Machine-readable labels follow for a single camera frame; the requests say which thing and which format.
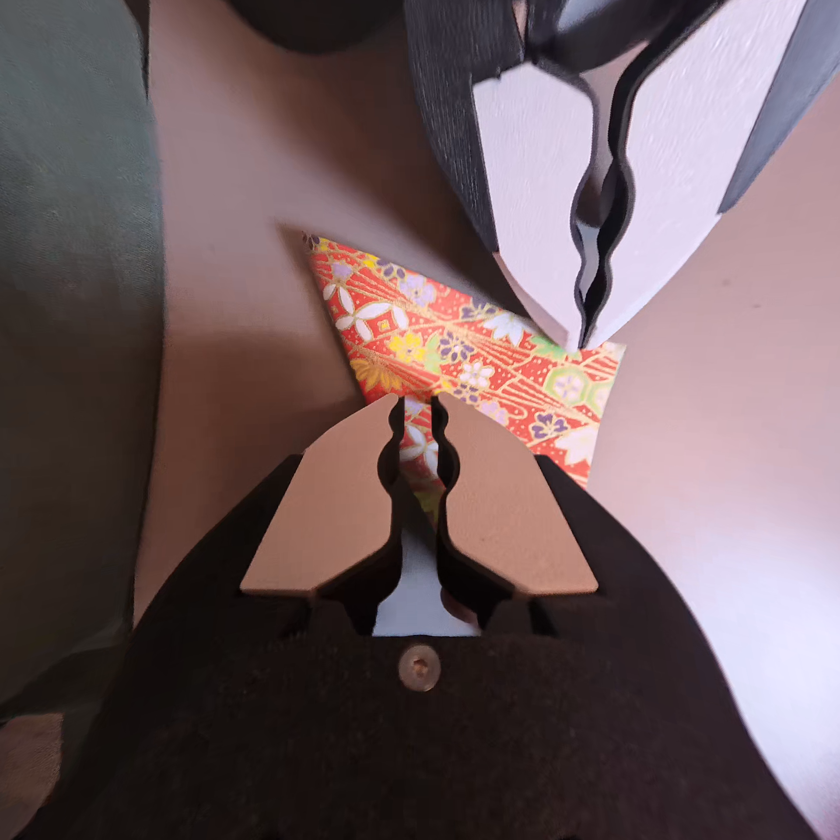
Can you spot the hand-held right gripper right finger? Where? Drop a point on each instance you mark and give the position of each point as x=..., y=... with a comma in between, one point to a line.
x=512, y=519

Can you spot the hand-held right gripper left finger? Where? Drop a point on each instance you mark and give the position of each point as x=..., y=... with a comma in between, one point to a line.
x=322, y=525

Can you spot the black textured pad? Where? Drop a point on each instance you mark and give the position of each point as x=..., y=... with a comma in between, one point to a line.
x=309, y=20

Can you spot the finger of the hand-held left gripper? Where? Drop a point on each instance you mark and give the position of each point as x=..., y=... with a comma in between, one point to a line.
x=696, y=131
x=532, y=184

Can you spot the green backed red floral paper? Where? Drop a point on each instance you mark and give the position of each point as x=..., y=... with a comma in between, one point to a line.
x=446, y=341

